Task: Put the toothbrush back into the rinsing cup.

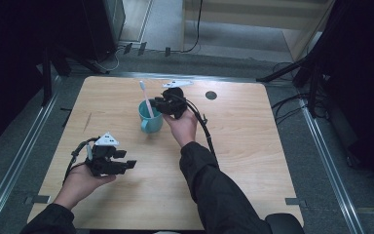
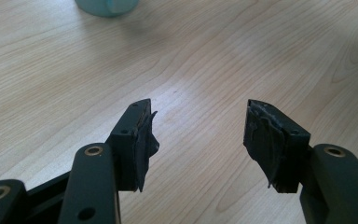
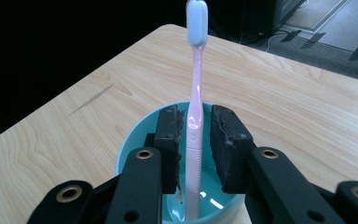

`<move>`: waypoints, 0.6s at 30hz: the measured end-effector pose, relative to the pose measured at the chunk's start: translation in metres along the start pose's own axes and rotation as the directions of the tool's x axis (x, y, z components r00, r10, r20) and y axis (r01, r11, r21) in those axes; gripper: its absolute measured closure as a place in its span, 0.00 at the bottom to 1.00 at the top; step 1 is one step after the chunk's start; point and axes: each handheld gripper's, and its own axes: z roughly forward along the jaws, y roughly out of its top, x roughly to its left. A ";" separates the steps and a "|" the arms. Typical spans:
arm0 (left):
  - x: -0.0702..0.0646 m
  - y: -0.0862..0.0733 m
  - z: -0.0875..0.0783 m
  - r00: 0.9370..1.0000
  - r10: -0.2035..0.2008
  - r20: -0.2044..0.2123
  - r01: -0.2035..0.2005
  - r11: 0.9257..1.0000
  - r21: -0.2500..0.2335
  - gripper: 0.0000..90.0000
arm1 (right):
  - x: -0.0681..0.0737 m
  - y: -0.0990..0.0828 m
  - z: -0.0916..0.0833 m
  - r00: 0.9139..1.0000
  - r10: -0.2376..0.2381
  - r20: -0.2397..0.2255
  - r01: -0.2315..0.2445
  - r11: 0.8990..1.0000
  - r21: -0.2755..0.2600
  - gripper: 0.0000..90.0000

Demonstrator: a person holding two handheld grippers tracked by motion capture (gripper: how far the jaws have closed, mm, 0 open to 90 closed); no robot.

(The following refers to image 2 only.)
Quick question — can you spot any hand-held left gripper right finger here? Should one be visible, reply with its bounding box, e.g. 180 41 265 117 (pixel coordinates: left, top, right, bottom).
242 99 311 194

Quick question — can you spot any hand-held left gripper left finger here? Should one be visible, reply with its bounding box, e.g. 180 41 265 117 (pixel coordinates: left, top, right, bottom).
106 98 160 193

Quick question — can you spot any light blue cup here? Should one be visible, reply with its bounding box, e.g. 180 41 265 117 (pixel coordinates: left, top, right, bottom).
74 0 140 18

